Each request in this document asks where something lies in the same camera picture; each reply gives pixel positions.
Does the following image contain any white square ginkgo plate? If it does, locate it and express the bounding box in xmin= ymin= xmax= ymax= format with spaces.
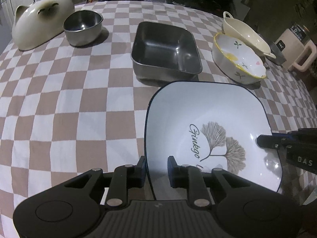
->
xmin=145 ymin=82 xmax=283 ymax=200

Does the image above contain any yellow-rimmed floral ceramic bowl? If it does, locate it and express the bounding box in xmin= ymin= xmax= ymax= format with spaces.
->
xmin=212 ymin=33 xmax=266 ymax=85

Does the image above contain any cream two-handled ceramic dish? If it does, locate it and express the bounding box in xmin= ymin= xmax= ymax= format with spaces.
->
xmin=223 ymin=11 xmax=276 ymax=59

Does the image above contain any square dark metal pan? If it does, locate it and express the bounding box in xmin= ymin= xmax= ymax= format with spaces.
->
xmin=131 ymin=21 xmax=202 ymax=82

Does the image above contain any round stainless steel bowl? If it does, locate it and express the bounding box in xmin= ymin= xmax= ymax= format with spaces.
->
xmin=63 ymin=10 xmax=103 ymax=47

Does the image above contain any white cat-shaped ceramic cover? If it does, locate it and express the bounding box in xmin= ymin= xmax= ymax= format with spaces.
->
xmin=12 ymin=0 xmax=75 ymax=51

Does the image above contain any cream kettle with handle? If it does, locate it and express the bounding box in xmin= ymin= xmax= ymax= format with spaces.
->
xmin=275 ymin=22 xmax=316 ymax=72

